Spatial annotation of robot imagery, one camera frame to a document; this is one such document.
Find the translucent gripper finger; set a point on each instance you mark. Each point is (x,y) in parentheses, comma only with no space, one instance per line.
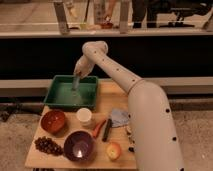
(75,83)

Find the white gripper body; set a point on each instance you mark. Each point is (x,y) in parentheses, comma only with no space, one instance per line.
(83,67)

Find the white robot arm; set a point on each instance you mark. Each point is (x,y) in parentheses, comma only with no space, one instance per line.
(156,142)

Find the green plastic tray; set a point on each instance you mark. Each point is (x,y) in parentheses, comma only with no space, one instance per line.
(61,96)

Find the blue-grey sponge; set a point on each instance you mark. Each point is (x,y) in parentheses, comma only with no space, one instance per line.
(119,118)

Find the white plastic cup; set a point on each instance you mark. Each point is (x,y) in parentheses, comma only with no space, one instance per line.
(84,116)

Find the orange-brown bowl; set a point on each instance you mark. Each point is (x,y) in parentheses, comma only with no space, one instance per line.
(53,121)

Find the black marker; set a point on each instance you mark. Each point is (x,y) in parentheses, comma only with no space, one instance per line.
(107,129)

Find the orange carrot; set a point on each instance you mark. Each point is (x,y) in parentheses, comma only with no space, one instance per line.
(97,128)

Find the wooden board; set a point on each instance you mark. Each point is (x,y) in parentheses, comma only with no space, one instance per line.
(109,96)

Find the purple bowl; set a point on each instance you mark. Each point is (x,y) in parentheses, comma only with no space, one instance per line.
(79,146)

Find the bunch of dark grapes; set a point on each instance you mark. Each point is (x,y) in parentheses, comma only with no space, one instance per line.
(48,146)

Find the red-yellow apple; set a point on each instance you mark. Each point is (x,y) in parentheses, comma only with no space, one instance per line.
(113,151)

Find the left grey window post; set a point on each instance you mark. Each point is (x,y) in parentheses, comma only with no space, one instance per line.
(61,17)

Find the grey window post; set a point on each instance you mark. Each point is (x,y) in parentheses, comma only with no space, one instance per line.
(124,10)
(61,17)

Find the right grey window post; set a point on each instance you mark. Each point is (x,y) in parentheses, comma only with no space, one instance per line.
(124,10)

